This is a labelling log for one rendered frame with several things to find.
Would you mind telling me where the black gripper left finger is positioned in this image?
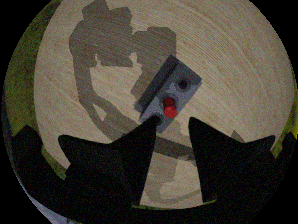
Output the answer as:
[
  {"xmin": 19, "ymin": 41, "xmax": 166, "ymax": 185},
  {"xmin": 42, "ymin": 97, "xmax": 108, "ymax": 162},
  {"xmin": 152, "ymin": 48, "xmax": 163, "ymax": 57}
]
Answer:
[{"xmin": 57, "ymin": 116, "xmax": 157, "ymax": 206}]

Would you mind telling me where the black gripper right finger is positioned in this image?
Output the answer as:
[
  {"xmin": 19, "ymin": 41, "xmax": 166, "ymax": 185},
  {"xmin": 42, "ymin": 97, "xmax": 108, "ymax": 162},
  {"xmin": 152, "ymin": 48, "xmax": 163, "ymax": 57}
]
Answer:
[{"xmin": 188, "ymin": 116, "xmax": 275, "ymax": 202}]

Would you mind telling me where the red peg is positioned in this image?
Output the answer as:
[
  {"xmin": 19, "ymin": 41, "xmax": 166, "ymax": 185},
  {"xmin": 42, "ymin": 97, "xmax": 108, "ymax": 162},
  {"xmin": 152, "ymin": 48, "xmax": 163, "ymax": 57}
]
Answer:
[{"xmin": 164, "ymin": 97, "xmax": 177, "ymax": 117}]

